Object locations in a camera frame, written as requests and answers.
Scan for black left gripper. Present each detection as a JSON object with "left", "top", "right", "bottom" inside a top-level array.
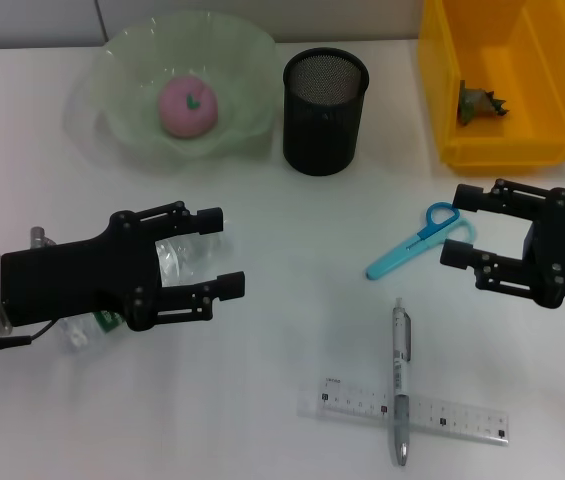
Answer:
[{"left": 0, "top": 200, "right": 225, "bottom": 332}]

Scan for clear green-label water bottle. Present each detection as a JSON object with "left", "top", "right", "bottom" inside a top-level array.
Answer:
[{"left": 59, "top": 234, "right": 236, "bottom": 354}]

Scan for pink toy peach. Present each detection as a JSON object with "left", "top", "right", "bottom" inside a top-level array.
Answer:
[{"left": 156, "top": 74, "right": 221, "bottom": 139}]

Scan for green plastic wrapper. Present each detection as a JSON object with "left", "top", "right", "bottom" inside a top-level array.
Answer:
[{"left": 456, "top": 79, "right": 509, "bottom": 127}]

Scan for blue scissors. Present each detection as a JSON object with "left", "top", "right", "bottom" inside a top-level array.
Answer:
[{"left": 364, "top": 201, "right": 478, "bottom": 281}]

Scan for black mesh pen holder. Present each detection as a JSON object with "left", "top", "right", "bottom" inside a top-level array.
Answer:
[{"left": 281, "top": 47, "right": 371, "bottom": 176}]

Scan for silver pen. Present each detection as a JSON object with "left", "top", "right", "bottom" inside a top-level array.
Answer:
[{"left": 386, "top": 298, "right": 412, "bottom": 467}]

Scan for translucent green fruit bowl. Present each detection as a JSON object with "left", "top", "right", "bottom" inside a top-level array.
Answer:
[{"left": 64, "top": 14, "right": 279, "bottom": 176}]

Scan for transparent plastic ruler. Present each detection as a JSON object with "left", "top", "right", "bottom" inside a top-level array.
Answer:
[{"left": 297, "top": 377, "right": 511, "bottom": 445}]

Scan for yellow plastic bin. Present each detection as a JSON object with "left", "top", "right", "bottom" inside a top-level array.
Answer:
[{"left": 416, "top": 0, "right": 565, "bottom": 176}]

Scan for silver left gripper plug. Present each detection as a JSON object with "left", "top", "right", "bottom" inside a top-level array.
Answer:
[{"left": 29, "top": 225, "right": 56, "bottom": 249}]

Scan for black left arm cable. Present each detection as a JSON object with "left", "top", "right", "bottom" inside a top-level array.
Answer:
[{"left": 0, "top": 319, "right": 58, "bottom": 361}]

